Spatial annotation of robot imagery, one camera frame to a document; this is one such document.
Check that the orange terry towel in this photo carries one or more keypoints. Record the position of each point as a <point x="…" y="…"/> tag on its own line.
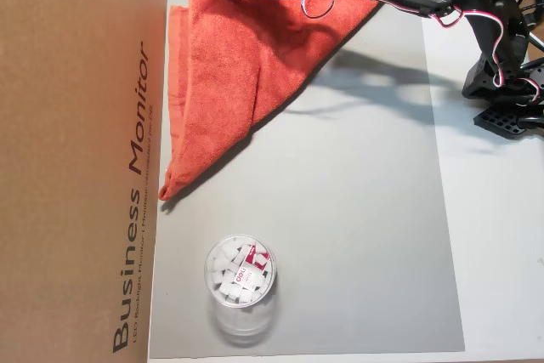
<point x="238" y="61"/>

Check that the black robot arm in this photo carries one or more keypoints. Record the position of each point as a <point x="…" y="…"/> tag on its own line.
<point x="489" y="18"/>

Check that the grey table mat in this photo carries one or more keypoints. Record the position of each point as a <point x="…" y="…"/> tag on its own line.
<point x="340" y="210"/>

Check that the brown cardboard monitor box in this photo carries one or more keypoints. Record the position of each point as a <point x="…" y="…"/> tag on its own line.
<point x="64" y="167"/>

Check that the red white eraser packet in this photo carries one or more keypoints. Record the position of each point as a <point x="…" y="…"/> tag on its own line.
<point x="251" y="269"/>

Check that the black perforated base clamp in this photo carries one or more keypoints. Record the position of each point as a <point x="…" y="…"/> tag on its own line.
<point x="506" y="120"/>

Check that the clear plastic jar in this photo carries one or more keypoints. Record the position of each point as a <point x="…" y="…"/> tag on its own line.
<point x="240" y="278"/>

